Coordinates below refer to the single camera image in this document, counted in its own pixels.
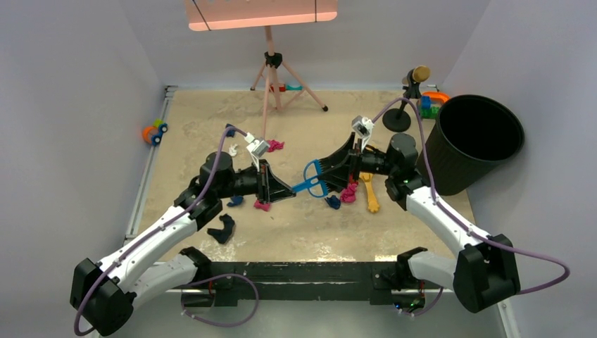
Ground blue paper scrap far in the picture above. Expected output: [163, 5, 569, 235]
[226, 124, 237, 137]

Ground white paper scrap far left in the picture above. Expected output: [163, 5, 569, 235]
[228, 144, 238, 158]

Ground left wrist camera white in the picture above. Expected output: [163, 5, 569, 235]
[244, 132, 270, 170]

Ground small blue paper scrap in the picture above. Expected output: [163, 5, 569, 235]
[325, 195, 341, 210]

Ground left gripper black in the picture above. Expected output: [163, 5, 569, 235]
[216, 158, 295, 204]

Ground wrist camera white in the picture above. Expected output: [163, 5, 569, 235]
[244, 132, 270, 170]
[351, 115, 375, 151]

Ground pink paper scrap right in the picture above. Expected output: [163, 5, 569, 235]
[340, 182, 358, 204]

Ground pink paper scrap by tripod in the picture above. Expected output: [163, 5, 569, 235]
[267, 139, 285, 153]

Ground purple cable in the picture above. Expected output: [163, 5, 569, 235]
[73, 125, 260, 338]
[371, 96, 571, 318]

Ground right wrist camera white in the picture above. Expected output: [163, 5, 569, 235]
[351, 115, 375, 151]

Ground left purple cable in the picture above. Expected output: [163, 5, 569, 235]
[73, 125, 260, 338]

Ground orange green toy car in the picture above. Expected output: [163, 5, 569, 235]
[142, 119, 169, 146]

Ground black trash bin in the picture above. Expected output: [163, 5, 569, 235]
[416, 94, 525, 196]

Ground pink paper scrap centre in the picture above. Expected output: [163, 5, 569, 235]
[253, 200, 271, 212]

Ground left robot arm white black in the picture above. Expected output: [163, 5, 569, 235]
[70, 152, 296, 337]

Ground red teal toy behind tripod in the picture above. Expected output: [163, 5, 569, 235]
[278, 83, 303, 92]

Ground yellow slotted scoop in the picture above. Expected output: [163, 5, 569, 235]
[359, 173, 380, 213]

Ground pink light panel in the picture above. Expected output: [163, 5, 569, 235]
[184, 0, 339, 32]

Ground blue hand brush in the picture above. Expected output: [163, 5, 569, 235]
[292, 159, 329, 199]

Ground blue paper scrap under gripper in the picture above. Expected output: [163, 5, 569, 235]
[227, 196, 244, 208]

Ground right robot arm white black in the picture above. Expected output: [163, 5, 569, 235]
[315, 133, 521, 313]

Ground colourful block toy orange arch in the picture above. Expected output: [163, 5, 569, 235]
[417, 92, 450, 120]

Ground black microphone stand gold head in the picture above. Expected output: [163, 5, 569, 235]
[382, 65, 431, 132]

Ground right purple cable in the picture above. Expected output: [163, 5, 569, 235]
[371, 96, 571, 318]

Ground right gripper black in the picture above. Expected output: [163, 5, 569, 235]
[318, 132, 397, 189]

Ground pink tripod stand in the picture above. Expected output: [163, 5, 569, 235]
[249, 25, 329, 139]

